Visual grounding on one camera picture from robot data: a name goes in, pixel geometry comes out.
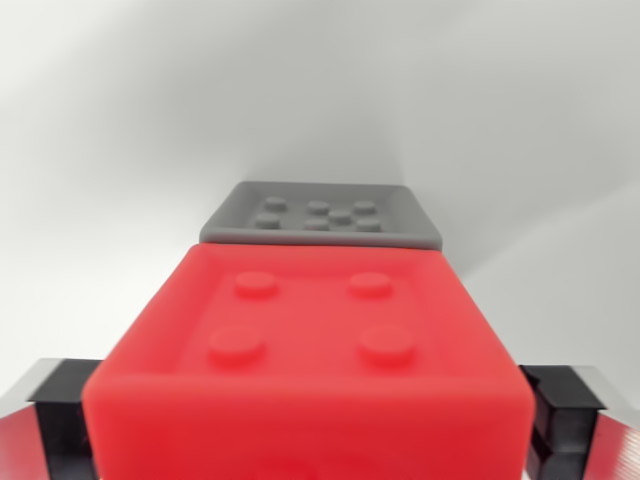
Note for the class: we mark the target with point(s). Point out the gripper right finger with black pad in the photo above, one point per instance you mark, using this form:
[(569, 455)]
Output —
[(575, 425)]

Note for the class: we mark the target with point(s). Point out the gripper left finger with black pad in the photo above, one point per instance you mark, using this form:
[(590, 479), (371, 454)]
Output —
[(50, 415)]

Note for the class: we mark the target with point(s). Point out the red cube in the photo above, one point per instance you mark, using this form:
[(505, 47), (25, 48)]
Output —
[(310, 370)]

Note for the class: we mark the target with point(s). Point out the grey cube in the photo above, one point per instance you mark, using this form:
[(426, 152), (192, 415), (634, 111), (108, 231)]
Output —
[(320, 215)]

